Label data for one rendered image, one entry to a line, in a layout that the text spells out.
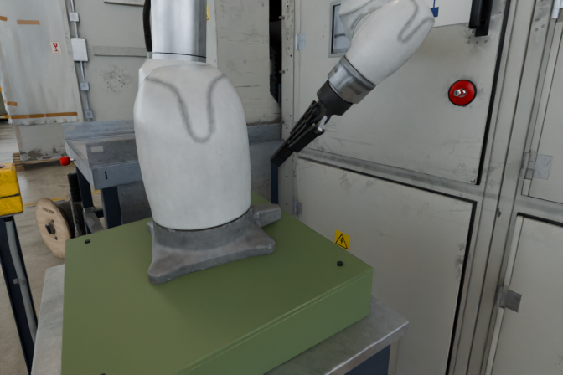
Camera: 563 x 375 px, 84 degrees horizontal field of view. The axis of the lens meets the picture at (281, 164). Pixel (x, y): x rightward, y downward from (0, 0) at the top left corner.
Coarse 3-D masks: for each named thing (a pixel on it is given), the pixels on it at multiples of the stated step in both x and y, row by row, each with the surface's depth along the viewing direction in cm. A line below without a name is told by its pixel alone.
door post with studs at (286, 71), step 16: (288, 0) 112; (288, 16) 113; (288, 32) 114; (288, 48) 116; (288, 64) 117; (288, 80) 118; (288, 96) 120; (288, 112) 121; (288, 128) 123; (288, 160) 126; (288, 176) 128; (288, 192) 129; (288, 208) 131
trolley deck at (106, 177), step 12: (72, 144) 119; (84, 144) 119; (264, 144) 118; (276, 144) 122; (72, 156) 114; (84, 156) 100; (252, 156) 116; (264, 156) 120; (84, 168) 94; (96, 168) 84; (108, 168) 86; (120, 168) 88; (132, 168) 90; (96, 180) 84; (108, 180) 86; (120, 180) 88; (132, 180) 90
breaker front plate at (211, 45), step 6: (210, 0) 104; (210, 6) 105; (210, 12) 106; (210, 18) 106; (210, 24) 107; (210, 30) 108; (210, 36) 108; (210, 42) 109; (210, 48) 109; (216, 48) 106; (210, 54) 110; (216, 54) 107; (210, 60) 111; (216, 60) 108; (216, 66) 108
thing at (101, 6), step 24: (72, 0) 137; (96, 0) 142; (120, 0) 144; (144, 0) 147; (72, 24) 141; (96, 24) 144; (120, 24) 148; (72, 48) 141; (96, 48) 145; (120, 48) 149; (144, 48) 153; (72, 72) 143; (96, 72) 149; (120, 72) 152; (96, 96) 151; (120, 96) 155; (96, 120) 153
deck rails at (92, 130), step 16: (64, 128) 126; (80, 128) 130; (96, 128) 133; (112, 128) 137; (128, 128) 141; (256, 128) 119; (272, 128) 124; (96, 144) 86; (112, 144) 88; (128, 144) 91; (96, 160) 86; (112, 160) 89; (128, 160) 92
